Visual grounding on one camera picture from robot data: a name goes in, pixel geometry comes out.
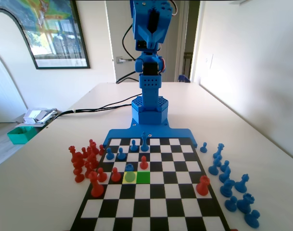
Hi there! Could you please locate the blue chess king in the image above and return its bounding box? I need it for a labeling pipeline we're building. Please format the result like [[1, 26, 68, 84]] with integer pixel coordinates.
[[140, 131, 149, 152]]

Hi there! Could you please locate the blue chess queen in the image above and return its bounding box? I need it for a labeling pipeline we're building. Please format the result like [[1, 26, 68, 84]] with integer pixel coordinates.
[[213, 143, 226, 161]]

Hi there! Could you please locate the blue chess piece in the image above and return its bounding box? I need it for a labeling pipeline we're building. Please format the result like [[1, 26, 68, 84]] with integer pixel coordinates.
[[234, 174, 250, 193], [244, 209, 261, 228], [208, 160, 220, 176], [213, 155, 223, 169]]

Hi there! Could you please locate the blue chess bishop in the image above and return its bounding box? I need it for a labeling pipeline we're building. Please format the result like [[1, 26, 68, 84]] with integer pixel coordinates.
[[218, 167, 232, 183]]

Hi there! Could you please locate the red piece board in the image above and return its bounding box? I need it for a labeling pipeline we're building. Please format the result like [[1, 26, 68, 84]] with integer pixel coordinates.
[[196, 175, 211, 196]]

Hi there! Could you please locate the blue chess knight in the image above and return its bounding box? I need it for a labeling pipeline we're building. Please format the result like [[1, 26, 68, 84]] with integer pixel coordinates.
[[219, 179, 236, 197]]

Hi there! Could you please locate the white door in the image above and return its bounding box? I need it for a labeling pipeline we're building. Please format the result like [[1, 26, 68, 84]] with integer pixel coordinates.
[[105, 0, 185, 84]]

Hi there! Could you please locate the framed colourful poster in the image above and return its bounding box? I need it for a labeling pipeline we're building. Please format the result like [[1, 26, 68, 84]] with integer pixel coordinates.
[[0, 0, 91, 70]]

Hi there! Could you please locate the cardboard box with papers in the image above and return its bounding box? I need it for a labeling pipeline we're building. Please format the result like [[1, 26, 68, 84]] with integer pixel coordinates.
[[15, 107, 63, 128]]

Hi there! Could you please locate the black white chessboard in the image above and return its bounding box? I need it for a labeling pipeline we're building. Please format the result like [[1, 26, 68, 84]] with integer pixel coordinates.
[[69, 137, 231, 231]]

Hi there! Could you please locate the white arched panel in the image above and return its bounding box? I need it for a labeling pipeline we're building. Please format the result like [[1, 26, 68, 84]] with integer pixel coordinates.
[[0, 8, 38, 124]]

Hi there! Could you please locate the green plastic box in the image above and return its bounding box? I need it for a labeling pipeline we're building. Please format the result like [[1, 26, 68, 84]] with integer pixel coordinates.
[[7, 127, 37, 145]]

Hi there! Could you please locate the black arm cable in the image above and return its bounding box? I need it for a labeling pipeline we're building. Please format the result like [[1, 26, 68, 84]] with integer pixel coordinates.
[[115, 23, 140, 85]]

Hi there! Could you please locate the silver door handle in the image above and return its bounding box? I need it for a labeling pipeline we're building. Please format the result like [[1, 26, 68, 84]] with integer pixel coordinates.
[[115, 55, 135, 64]]

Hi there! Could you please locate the black table cable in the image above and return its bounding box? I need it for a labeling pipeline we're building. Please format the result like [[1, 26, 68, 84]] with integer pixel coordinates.
[[54, 103, 133, 120], [54, 95, 138, 120]]

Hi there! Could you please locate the blue printed base plate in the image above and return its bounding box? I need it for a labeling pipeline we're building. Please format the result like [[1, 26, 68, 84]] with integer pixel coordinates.
[[105, 117, 198, 149]]

